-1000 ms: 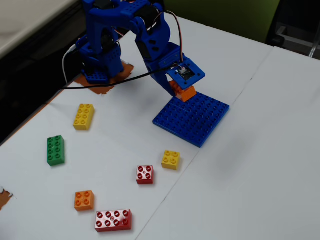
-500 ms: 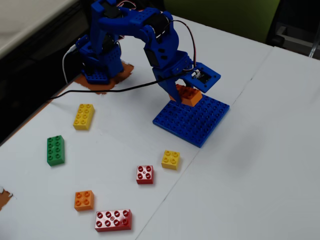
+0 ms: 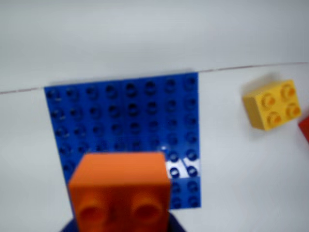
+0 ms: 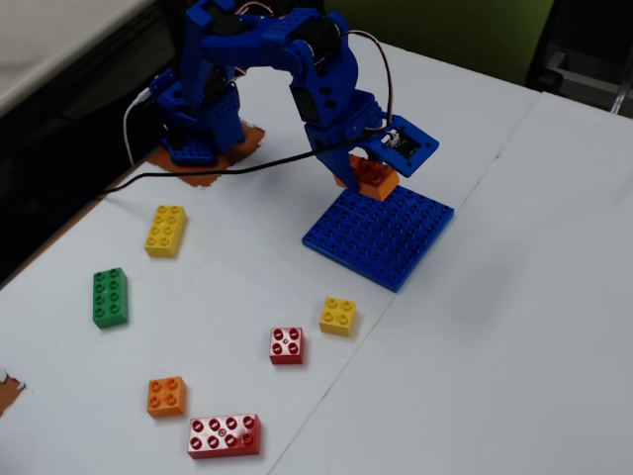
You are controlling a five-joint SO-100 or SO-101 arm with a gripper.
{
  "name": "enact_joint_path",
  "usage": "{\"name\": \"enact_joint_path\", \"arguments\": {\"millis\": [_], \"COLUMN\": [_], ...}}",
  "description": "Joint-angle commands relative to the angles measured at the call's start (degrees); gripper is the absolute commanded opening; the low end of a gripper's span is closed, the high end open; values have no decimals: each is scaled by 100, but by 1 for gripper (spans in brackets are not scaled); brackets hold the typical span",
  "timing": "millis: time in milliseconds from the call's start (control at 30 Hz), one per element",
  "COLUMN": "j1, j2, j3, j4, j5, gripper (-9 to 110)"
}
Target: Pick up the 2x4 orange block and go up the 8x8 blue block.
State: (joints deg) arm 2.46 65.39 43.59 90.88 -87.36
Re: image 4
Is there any red 2x4 block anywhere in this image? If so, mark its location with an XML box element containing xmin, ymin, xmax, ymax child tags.
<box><xmin>186</xmin><ymin>413</ymin><xmax>262</xmax><ymax>460</ymax></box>

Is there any grey side table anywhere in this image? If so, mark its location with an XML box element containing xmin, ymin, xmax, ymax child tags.
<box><xmin>0</xmin><ymin>0</ymin><xmax>164</xmax><ymax>118</ymax></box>

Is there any green partition panel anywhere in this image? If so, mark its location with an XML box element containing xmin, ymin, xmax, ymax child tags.
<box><xmin>323</xmin><ymin>0</ymin><xmax>555</xmax><ymax>88</ymax></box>

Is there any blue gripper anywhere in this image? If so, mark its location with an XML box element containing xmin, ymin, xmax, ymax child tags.
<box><xmin>304</xmin><ymin>91</ymin><xmax>393</xmax><ymax>193</ymax></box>

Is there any red white servo wire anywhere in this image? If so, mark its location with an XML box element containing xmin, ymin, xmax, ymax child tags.
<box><xmin>236</xmin><ymin>1</ymin><xmax>279</xmax><ymax>19</ymax></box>
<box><xmin>343</xmin><ymin>30</ymin><xmax>396</xmax><ymax>125</ymax></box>

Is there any yellow 2x4 block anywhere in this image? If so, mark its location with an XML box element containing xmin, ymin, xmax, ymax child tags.
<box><xmin>143</xmin><ymin>204</ymin><xmax>189</xmax><ymax>259</ymax></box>

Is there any blue 8x8 stud plate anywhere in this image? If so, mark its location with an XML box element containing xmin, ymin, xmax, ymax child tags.
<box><xmin>301</xmin><ymin>185</ymin><xmax>455</xmax><ymax>294</ymax></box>

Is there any brown tape patch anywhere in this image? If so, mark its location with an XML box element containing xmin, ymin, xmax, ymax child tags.
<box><xmin>0</xmin><ymin>369</ymin><xmax>26</xmax><ymax>418</ymax></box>
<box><xmin>147</xmin><ymin>123</ymin><xmax>266</xmax><ymax>188</ymax></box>

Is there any red 2x2 block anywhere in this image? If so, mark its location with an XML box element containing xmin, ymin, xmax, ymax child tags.
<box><xmin>268</xmin><ymin>327</ymin><xmax>306</xmax><ymax>366</ymax></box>

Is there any green 2x4 block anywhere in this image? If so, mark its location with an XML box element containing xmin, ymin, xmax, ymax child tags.
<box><xmin>92</xmin><ymin>267</ymin><xmax>130</xmax><ymax>330</ymax></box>

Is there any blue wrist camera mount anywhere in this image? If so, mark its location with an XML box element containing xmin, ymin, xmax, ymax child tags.
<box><xmin>363</xmin><ymin>115</ymin><xmax>440</xmax><ymax>178</ymax></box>

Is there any orange 2x4 block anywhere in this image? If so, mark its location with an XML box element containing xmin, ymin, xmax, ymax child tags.
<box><xmin>334</xmin><ymin>152</ymin><xmax>400</xmax><ymax>202</ymax></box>

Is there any orange 2x2 block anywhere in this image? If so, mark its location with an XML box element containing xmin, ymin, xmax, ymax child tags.
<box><xmin>145</xmin><ymin>376</ymin><xmax>188</xmax><ymax>420</ymax></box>

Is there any black chair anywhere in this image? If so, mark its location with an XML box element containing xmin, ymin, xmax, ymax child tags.
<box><xmin>526</xmin><ymin>0</ymin><xmax>633</xmax><ymax>118</ymax></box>

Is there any yellow 2x2 block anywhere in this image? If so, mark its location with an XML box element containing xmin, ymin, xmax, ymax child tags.
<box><xmin>318</xmin><ymin>296</ymin><xmax>358</xmax><ymax>338</ymax></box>

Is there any white cable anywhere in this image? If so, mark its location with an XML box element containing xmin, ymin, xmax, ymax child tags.
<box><xmin>122</xmin><ymin>88</ymin><xmax>154</xmax><ymax>165</ymax></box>

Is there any black cable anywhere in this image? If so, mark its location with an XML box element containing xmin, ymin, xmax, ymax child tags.
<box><xmin>101</xmin><ymin>126</ymin><xmax>397</xmax><ymax>197</ymax></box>

